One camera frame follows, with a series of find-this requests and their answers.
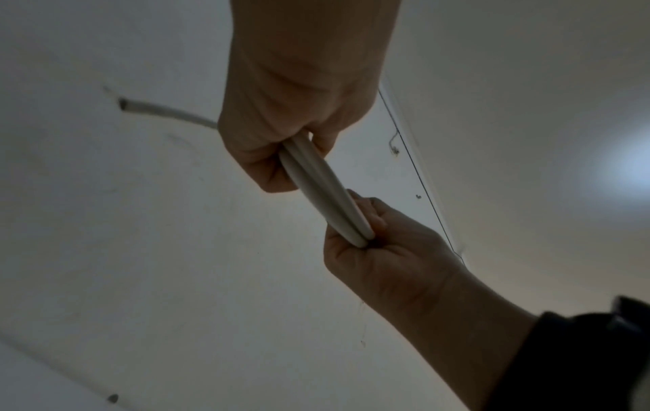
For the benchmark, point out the person's right hand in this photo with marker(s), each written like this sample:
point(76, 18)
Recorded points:
point(406, 265)

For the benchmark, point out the person's left hand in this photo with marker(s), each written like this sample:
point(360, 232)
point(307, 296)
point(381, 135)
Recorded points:
point(304, 72)

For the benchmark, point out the small metal wall hook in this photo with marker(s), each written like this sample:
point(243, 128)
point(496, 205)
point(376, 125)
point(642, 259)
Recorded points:
point(394, 150)

